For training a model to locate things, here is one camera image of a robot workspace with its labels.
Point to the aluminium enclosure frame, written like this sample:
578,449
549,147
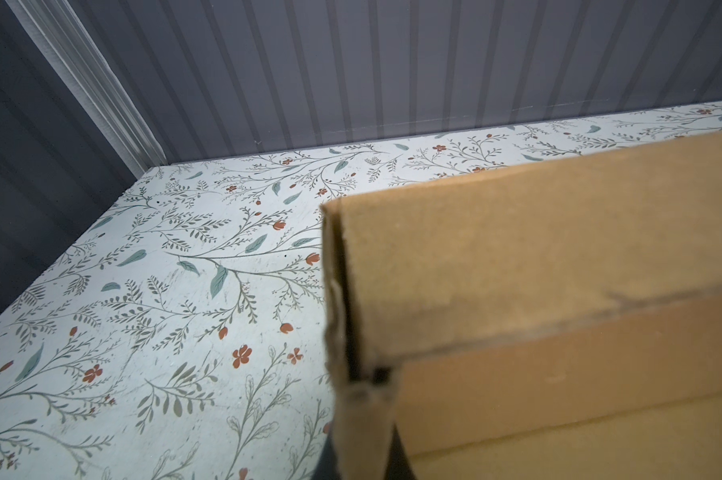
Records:
66,44

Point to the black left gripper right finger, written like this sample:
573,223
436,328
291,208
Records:
398,467

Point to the brown cardboard box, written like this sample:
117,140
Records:
558,320

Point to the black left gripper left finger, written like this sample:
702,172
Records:
326,468

